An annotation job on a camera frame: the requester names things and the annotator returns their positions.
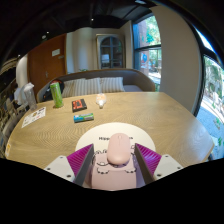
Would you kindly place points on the arched glass cabinet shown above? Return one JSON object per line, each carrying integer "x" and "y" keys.
{"x": 110, "y": 51}

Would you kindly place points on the round white pig mouse pad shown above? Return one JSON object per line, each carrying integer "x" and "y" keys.
{"x": 100, "y": 131}

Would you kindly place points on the green and white small pack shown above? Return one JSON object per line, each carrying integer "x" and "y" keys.
{"x": 83, "y": 117}

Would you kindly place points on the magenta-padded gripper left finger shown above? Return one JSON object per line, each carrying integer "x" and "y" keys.
{"x": 60, "y": 166}

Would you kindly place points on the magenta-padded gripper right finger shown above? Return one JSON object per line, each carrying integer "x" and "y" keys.
{"x": 165, "y": 165}

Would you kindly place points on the striped cushion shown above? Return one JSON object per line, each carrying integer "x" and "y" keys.
{"x": 68, "y": 89}
{"x": 87, "y": 86}
{"x": 112, "y": 84}

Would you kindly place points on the brown wooden door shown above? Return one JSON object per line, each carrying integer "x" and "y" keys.
{"x": 45, "y": 63}

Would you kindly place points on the green drink can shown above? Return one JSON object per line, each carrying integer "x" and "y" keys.
{"x": 56, "y": 95}

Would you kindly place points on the black and orange box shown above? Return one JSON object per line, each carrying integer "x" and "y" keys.
{"x": 79, "y": 105}

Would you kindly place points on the grey curved sofa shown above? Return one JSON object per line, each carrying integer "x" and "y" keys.
{"x": 140, "y": 80}

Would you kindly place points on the yellow square card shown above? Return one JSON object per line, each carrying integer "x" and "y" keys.
{"x": 8, "y": 150}

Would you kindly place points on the white sticker sheet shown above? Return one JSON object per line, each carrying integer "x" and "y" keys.
{"x": 34, "y": 117}

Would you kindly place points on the white squeeze tube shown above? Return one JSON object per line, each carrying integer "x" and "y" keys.
{"x": 101, "y": 100}

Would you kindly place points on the pink computer mouse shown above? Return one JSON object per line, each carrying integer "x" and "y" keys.
{"x": 118, "y": 148}

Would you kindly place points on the clear shaker bottle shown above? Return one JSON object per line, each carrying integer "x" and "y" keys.
{"x": 30, "y": 98}

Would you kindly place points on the large black-framed side window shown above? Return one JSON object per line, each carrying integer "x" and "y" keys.
{"x": 213, "y": 100}

